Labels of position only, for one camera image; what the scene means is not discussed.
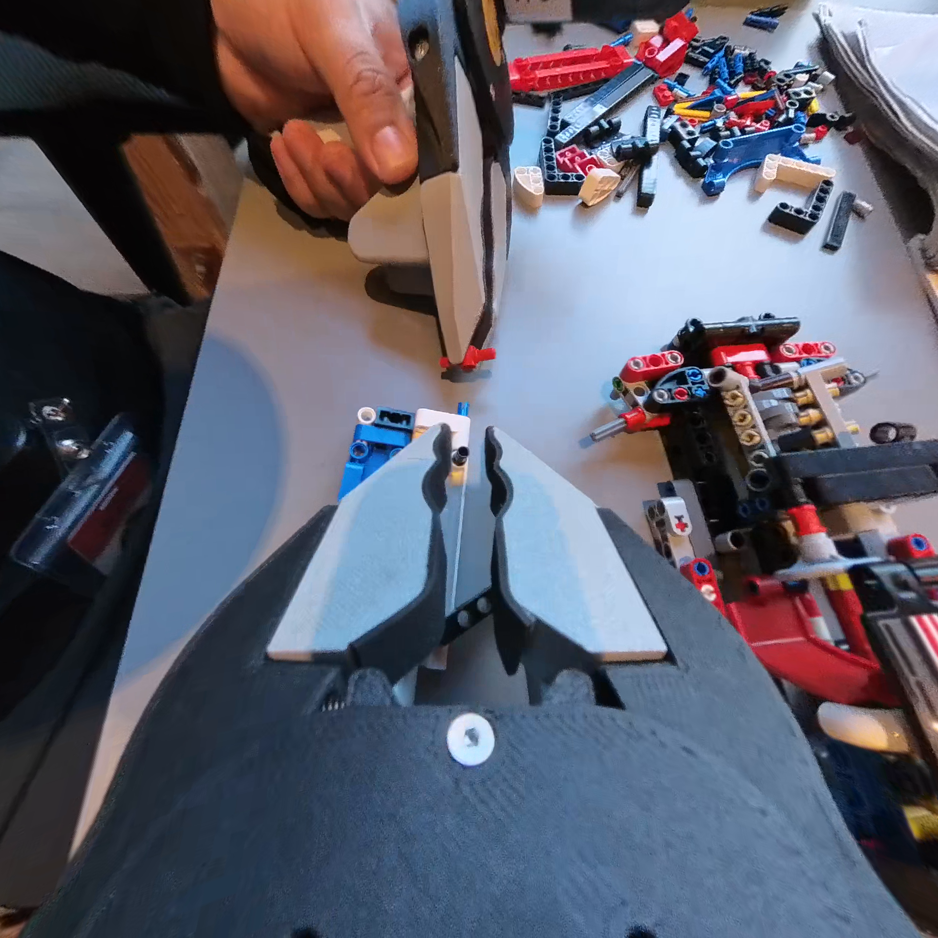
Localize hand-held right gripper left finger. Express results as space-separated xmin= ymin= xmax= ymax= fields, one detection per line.
xmin=266 ymin=423 xmax=451 ymax=685

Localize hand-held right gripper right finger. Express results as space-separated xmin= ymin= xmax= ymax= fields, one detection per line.
xmin=483 ymin=426 xmax=669 ymax=681

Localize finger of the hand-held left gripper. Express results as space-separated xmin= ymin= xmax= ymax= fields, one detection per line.
xmin=421 ymin=57 xmax=490 ymax=364
xmin=474 ymin=143 xmax=513 ymax=359

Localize black brick beam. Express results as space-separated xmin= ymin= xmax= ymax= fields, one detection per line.
xmin=443 ymin=592 xmax=496 ymax=646

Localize blue white brick assembly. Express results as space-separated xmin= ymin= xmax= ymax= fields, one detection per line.
xmin=337 ymin=402 xmax=493 ymax=671

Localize person's left forearm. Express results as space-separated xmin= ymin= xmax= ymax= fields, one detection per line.
xmin=0 ymin=0 xmax=242 ymax=141

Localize grey desk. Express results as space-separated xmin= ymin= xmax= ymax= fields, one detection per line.
xmin=69 ymin=0 xmax=938 ymax=859

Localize person's left hand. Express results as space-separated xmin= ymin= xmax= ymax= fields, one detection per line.
xmin=211 ymin=0 xmax=420 ymax=222

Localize toy brick car model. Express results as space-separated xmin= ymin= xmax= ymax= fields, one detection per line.
xmin=589 ymin=314 xmax=938 ymax=844

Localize pile of loose brick pieces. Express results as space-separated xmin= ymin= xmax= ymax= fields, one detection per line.
xmin=506 ymin=4 xmax=876 ymax=254

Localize red badge in clear holder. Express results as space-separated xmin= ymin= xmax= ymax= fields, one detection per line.
xmin=11 ymin=399 xmax=151 ymax=588

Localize person's legs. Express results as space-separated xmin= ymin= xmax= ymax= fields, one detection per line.
xmin=0 ymin=249 xmax=213 ymax=734

